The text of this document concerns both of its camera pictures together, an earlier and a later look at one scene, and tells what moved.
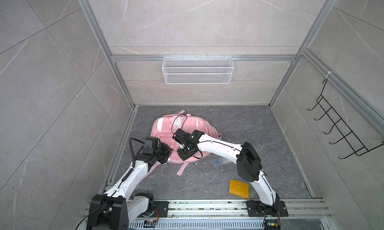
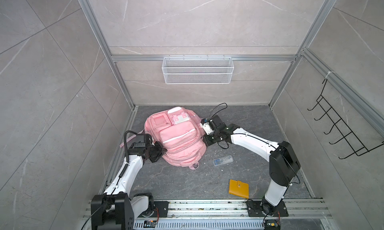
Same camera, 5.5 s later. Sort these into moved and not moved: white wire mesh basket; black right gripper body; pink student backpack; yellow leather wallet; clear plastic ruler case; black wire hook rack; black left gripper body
Moved: black left gripper body; pink student backpack; black right gripper body
Not moved: black wire hook rack; yellow leather wallet; clear plastic ruler case; white wire mesh basket
